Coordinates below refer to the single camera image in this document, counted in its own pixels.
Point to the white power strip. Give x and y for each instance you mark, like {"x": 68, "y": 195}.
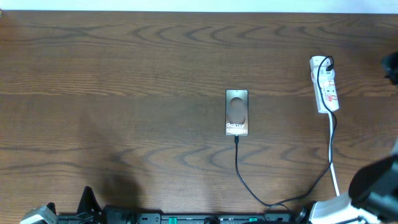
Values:
{"x": 326, "y": 96}

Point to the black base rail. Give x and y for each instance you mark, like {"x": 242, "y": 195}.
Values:
{"x": 157, "y": 218}

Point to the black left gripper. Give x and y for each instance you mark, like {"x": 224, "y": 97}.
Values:
{"x": 81, "y": 217}

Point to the white USB charger adapter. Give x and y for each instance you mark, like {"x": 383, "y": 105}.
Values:
{"x": 322, "y": 68}

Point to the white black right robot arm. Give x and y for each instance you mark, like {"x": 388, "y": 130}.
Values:
{"x": 372, "y": 193}

